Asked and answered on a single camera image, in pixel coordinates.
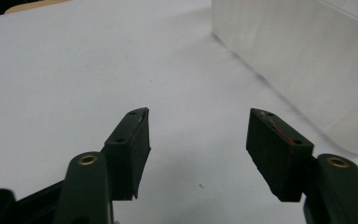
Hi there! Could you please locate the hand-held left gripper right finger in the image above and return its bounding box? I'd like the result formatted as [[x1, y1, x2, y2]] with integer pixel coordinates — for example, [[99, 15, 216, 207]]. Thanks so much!
[[245, 107, 358, 224]]

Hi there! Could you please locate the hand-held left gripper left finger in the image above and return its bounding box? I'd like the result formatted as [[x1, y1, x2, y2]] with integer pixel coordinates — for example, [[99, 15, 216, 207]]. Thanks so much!
[[52, 106, 152, 224]]

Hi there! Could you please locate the white translucent plastic box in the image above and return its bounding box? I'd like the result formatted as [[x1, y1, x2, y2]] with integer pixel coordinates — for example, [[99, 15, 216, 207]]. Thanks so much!
[[210, 0, 358, 157]]

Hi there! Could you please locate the tan wooden board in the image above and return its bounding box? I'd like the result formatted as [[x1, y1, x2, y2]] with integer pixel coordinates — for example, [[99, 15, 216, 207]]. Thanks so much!
[[4, 0, 73, 15]]

